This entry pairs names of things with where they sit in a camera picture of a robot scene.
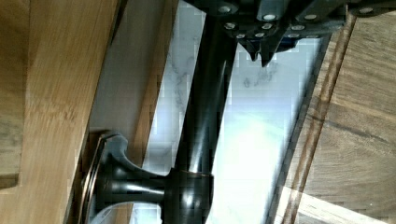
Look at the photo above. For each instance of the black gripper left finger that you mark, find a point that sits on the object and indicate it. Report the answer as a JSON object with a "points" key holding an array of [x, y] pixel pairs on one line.
{"points": [[257, 25]]}

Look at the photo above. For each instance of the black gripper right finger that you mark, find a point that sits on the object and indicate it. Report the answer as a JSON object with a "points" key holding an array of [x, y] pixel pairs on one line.
{"points": [[304, 18]]}

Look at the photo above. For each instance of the black metal drawer handle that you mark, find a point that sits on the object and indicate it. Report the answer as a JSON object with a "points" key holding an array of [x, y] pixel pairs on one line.
{"points": [[185, 194]]}

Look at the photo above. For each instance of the wooden cabinet lower front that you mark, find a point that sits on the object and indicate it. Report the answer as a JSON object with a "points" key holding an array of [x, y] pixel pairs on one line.
{"points": [[341, 165]]}

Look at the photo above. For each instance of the wooden drawer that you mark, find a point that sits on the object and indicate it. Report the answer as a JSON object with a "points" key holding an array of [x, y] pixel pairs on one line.
{"points": [[71, 69]]}

